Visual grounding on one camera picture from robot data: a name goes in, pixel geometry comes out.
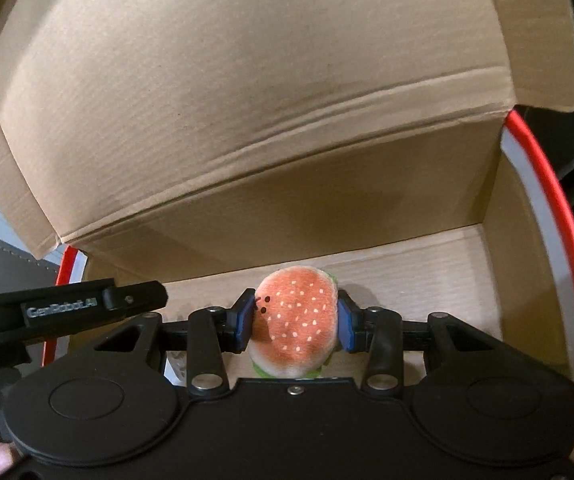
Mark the red cardboard box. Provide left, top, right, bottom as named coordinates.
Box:
left=0, top=0, right=574, bottom=479

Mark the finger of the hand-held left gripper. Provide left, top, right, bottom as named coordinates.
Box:
left=103, top=281, right=169, bottom=314

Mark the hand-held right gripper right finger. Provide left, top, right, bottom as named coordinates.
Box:
left=337, top=290, right=498, bottom=393

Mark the burger plush toy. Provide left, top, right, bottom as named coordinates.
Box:
left=249, top=266, right=341, bottom=380

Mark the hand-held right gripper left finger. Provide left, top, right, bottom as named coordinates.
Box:
left=92, top=287, right=259, bottom=397

